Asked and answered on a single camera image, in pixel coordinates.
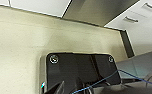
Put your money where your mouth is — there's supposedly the grey robot body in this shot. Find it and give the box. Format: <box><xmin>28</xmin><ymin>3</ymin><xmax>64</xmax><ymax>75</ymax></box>
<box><xmin>116</xmin><ymin>49</ymin><xmax>152</xmax><ymax>94</ymax></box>

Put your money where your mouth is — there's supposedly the white three-drawer stack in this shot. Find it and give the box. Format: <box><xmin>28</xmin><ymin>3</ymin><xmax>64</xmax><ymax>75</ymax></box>
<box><xmin>104</xmin><ymin>0</ymin><xmax>152</xmax><ymax>58</ymax></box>

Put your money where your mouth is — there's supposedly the white two-door base cabinet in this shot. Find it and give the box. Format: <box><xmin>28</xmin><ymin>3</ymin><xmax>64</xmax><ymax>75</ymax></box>
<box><xmin>0</xmin><ymin>0</ymin><xmax>73</xmax><ymax>18</ymax></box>

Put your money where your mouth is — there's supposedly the blue cable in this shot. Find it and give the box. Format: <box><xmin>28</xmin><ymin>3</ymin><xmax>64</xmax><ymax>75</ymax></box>
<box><xmin>70</xmin><ymin>69</ymin><xmax>152</xmax><ymax>94</ymax></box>

